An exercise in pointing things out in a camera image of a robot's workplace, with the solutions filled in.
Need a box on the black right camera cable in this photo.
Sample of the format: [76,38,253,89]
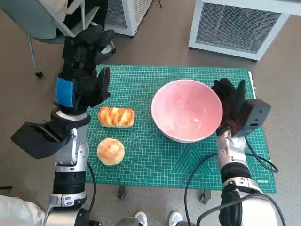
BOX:
[244,137,279,174]

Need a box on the long black right arm cable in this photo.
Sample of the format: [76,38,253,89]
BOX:
[184,153,219,226]

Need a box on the long braided bread loaf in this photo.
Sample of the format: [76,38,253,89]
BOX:
[98,106,135,129]

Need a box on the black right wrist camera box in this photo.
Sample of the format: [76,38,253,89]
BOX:
[231,98,271,137]

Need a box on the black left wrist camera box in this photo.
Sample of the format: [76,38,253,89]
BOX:
[10,120,71,160]

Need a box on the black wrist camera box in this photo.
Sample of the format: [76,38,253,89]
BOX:
[10,120,71,160]
[231,98,271,137]

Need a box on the round bread bun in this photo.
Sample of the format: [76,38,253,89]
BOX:
[96,138,125,166]

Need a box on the grey office chair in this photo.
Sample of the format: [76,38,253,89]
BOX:
[0,0,102,78]

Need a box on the black right shoulder cable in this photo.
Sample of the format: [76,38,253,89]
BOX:
[196,193,286,226]

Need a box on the large white mesh cabinet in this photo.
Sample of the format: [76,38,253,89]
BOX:
[188,0,301,62]

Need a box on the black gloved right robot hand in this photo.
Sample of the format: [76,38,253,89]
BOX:
[211,78,246,137]

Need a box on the pink bowl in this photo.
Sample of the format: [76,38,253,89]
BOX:
[151,79,223,144]

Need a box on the green cutting mat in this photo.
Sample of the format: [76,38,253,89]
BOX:
[85,65,276,193]

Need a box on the black left hand blue tape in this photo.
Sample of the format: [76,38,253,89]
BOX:
[54,23,116,115]

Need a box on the small white mesh cabinet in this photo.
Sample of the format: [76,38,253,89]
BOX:
[103,0,153,37]

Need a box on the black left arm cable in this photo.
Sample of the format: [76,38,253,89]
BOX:
[87,161,97,219]

